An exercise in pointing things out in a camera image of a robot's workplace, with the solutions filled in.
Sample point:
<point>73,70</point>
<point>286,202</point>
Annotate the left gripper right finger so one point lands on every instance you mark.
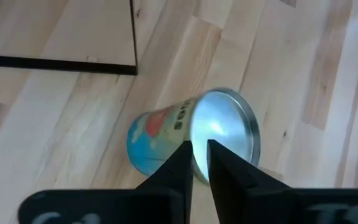
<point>244,199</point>

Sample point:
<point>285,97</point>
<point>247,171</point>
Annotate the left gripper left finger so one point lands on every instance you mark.
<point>166,199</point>

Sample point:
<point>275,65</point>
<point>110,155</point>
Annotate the peaches can blue label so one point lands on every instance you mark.
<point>166,137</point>

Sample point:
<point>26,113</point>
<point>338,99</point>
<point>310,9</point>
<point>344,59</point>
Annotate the wooden shelf black frame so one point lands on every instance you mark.
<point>57,64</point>

